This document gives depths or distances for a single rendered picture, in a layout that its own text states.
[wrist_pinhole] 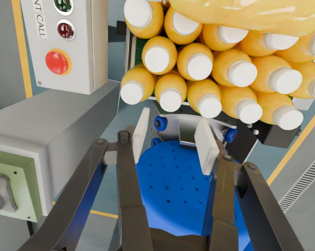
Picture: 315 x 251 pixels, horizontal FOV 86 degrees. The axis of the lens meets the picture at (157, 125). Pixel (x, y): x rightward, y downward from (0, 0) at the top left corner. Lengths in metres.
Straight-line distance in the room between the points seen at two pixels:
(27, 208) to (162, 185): 0.55
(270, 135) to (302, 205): 2.17
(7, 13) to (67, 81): 1.53
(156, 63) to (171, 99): 0.07
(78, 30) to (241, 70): 0.26
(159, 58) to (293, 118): 0.26
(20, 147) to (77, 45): 0.44
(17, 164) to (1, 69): 1.45
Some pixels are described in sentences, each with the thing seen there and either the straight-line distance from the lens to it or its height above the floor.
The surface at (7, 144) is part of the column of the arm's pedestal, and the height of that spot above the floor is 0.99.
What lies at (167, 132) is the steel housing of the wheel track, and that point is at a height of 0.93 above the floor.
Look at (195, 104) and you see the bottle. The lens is 0.34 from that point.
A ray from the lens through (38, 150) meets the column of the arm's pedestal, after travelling 0.65.
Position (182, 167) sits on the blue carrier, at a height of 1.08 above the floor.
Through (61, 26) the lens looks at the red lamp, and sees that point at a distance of 0.32.
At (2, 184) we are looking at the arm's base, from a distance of 0.71.
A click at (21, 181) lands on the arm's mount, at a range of 0.69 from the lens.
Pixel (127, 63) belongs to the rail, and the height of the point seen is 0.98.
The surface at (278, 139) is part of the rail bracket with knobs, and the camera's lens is 0.53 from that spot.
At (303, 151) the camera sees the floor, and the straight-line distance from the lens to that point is 2.10.
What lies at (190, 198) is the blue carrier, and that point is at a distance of 0.35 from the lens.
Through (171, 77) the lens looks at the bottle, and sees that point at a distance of 0.35.
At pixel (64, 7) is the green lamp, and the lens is 0.32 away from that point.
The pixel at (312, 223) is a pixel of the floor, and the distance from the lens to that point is 2.98.
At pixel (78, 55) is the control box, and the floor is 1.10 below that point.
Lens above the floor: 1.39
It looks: 62 degrees down
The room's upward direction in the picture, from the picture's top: 170 degrees counter-clockwise
